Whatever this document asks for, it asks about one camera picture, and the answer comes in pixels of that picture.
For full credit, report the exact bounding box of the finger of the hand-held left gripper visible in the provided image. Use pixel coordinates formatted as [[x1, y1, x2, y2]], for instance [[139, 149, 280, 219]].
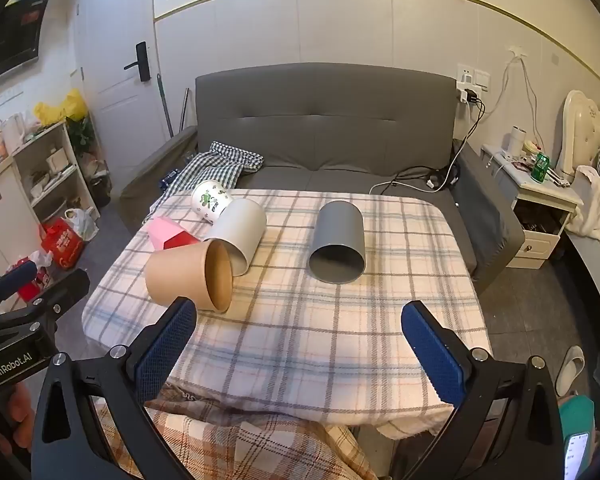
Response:
[[10, 268, 91, 331], [0, 260, 40, 311]]

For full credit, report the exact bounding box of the checkered cloth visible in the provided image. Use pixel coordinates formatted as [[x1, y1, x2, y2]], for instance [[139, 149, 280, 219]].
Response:
[[150, 141, 265, 211]]

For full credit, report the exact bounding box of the grey sofa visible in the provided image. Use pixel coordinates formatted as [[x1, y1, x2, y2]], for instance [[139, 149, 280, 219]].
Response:
[[118, 62, 526, 296]]

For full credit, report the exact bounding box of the white tumbler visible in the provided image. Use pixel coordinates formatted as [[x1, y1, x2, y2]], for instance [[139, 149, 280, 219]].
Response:
[[508, 126, 527, 157]]

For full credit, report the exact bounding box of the white shelf unit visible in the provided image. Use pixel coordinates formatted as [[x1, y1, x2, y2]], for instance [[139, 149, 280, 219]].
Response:
[[10, 120, 101, 241]]

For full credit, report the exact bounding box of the white cup with green print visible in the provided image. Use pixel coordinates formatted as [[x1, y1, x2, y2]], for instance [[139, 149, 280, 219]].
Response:
[[190, 180, 234, 224]]

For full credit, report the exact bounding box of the red bag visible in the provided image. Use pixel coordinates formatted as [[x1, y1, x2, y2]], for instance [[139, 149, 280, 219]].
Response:
[[41, 217, 85, 269]]

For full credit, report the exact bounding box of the orange plaid blanket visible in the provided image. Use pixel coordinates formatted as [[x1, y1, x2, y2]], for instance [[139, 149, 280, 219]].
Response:
[[95, 382, 381, 480]]

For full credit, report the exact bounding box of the green can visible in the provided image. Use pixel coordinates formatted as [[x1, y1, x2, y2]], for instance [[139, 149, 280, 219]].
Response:
[[530, 152, 551, 183]]

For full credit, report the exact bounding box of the white nightstand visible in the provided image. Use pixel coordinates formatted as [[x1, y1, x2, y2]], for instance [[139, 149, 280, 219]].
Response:
[[481, 143, 585, 270]]

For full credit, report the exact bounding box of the white bed blanket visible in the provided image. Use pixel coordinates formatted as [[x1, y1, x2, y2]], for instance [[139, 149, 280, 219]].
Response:
[[565, 165, 600, 246]]

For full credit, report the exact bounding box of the white cabinet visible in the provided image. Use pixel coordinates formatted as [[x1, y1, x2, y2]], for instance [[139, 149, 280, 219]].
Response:
[[0, 165, 41, 281]]

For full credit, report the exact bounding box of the person's left hand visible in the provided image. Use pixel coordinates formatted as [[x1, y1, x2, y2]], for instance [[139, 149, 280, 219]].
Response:
[[2, 382, 35, 456]]

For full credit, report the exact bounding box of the brown paper cup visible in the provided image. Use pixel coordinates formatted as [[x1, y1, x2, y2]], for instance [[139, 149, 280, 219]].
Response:
[[145, 239, 234, 314]]

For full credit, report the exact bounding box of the black range hood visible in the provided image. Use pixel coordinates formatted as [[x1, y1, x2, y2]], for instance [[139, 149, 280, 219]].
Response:
[[0, 0, 56, 91]]

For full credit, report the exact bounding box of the white door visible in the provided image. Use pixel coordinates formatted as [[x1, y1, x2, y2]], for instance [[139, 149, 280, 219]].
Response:
[[75, 0, 166, 186]]

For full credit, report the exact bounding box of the wall socket plate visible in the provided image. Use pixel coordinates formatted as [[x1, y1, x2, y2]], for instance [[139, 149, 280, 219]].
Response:
[[456, 64, 492, 92]]

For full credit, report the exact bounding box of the black charger cable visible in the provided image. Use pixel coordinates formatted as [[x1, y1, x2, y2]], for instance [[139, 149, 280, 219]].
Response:
[[392, 92, 487, 193]]

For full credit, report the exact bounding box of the white slipper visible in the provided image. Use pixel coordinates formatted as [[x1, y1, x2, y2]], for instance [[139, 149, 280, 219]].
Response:
[[555, 345, 586, 397]]

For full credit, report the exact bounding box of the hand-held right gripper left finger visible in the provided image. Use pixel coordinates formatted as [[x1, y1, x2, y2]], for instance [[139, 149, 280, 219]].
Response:
[[30, 296, 198, 480]]

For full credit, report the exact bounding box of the smartphone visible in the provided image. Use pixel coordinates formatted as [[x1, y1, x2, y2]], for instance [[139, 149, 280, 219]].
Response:
[[562, 432, 591, 480]]

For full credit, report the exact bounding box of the pink box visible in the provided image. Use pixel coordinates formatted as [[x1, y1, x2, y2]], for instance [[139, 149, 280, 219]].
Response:
[[146, 216, 201, 251]]

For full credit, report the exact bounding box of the plaid tablecloth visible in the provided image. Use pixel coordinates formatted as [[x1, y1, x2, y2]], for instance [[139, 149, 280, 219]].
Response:
[[81, 189, 493, 441]]

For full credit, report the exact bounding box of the white cable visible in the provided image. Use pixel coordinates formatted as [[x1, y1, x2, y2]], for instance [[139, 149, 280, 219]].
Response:
[[369, 55, 543, 196]]

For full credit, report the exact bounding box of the cream bed headboard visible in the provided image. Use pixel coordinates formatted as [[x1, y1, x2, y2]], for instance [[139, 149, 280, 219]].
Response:
[[562, 90, 600, 171]]

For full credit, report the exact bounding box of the black door lock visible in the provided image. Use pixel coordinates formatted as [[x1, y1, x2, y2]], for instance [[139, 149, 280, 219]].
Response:
[[124, 41, 151, 82]]

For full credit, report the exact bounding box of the white kettle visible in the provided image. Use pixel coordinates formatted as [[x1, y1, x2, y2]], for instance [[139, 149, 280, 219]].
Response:
[[2, 114, 26, 143]]

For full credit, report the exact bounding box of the yellow plastic bag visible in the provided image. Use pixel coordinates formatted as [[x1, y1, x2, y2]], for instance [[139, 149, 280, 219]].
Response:
[[34, 88, 90, 126]]

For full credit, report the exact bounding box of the light grey cup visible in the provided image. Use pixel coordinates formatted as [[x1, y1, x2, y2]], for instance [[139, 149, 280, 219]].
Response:
[[202, 198, 267, 277]]

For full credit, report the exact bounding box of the white plastic bag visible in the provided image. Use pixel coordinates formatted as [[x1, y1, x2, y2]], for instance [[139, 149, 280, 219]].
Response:
[[65, 207, 100, 242]]

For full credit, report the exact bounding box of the dark grey cup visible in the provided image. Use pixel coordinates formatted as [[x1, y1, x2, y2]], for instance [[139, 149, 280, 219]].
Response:
[[308, 200, 367, 284]]

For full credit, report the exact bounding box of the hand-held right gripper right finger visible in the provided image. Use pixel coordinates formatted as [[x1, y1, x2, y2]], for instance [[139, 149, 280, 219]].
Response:
[[390, 301, 567, 480]]

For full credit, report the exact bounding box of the green broom handle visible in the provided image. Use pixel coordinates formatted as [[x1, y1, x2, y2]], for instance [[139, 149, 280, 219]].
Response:
[[156, 74, 175, 138]]

